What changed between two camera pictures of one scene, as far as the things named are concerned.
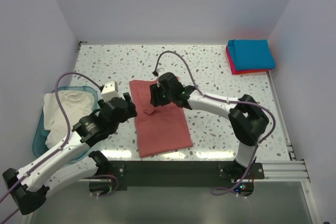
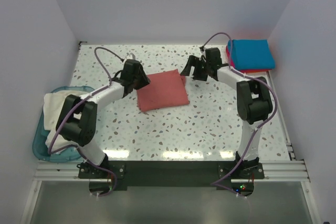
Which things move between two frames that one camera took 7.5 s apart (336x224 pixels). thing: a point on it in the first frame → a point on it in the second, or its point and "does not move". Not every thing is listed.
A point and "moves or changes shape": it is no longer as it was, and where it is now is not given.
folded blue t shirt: x=249 y=54 does not move
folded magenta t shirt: x=233 y=70 does not move
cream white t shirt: x=75 y=104 does not move
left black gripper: x=128 y=105 → x=142 y=79
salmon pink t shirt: x=161 y=128 moves or changes shape
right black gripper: x=155 y=95 → x=198 y=67
